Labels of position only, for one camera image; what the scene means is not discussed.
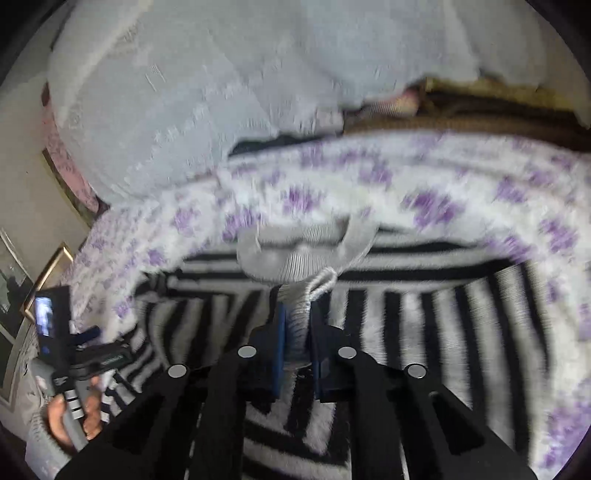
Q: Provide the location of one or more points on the purple floral bed quilt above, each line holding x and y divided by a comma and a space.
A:
522, 200

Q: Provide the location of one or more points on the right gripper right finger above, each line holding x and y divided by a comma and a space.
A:
405, 423

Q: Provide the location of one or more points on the black white striped sweater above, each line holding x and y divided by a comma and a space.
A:
474, 320

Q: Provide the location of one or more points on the pink floral cloth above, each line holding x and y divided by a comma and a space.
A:
75, 187

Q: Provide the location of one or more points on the brown folded blanket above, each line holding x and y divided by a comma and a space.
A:
485, 106

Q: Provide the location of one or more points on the person's left hand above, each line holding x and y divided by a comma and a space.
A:
92, 423

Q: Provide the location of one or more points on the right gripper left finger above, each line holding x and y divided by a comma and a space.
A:
189, 425

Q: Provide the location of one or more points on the light blue lace cover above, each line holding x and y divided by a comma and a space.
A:
148, 93

